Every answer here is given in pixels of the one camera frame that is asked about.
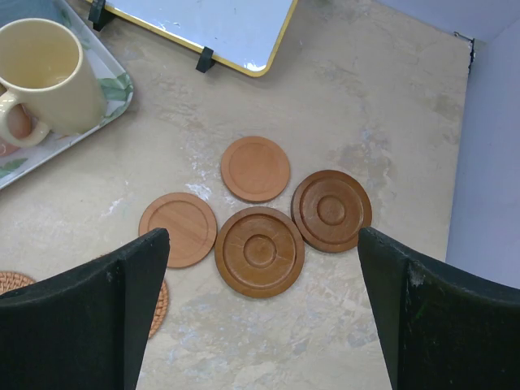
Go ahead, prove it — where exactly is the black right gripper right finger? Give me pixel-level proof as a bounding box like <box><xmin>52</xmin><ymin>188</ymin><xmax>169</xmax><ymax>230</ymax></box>
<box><xmin>357</xmin><ymin>227</ymin><xmax>519</xmax><ymax>389</ymax></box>

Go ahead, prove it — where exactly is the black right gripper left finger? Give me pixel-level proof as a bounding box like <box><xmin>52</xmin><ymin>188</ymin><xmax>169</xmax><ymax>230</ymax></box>
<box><xmin>1</xmin><ymin>228</ymin><xmax>170</xmax><ymax>389</ymax></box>

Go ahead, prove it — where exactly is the light wood coaster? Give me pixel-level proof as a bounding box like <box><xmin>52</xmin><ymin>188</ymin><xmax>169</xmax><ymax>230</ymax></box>
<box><xmin>138</xmin><ymin>193</ymin><xmax>217</xmax><ymax>268</ymax></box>
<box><xmin>220</xmin><ymin>136</ymin><xmax>290</xmax><ymax>202</ymax></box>

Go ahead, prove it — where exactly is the ringed brown wood coaster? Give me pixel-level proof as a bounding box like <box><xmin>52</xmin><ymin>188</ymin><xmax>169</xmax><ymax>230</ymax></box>
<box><xmin>214</xmin><ymin>206</ymin><xmax>305</xmax><ymax>298</ymax></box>

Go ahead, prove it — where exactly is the floral serving tray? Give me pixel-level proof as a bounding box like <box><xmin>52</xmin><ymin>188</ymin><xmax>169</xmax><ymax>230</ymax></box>
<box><xmin>1</xmin><ymin>1</ymin><xmax>133</xmax><ymax>189</ymax></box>

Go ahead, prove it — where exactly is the woven rattan coaster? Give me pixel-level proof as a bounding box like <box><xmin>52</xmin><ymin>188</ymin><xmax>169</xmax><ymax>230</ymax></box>
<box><xmin>0</xmin><ymin>271</ymin><xmax>35</xmax><ymax>295</ymax></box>
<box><xmin>149</xmin><ymin>280</ymin><xmax>169</xmax><ymax>338</ymax></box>

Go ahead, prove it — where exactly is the pale yellow mug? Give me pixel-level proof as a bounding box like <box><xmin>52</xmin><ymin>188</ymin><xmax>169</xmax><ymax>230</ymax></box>
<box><xmin>1</xmin><ymin>18</ymin><xmax>107</xmax><ymax>148</ymax></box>

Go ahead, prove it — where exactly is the yellow-framed whiteboard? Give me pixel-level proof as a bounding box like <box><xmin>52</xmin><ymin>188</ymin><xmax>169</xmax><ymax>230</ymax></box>
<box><xmin>89</xmin><ymin>0</ymin><xmax>297</xmax><ymax>77</ymax></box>

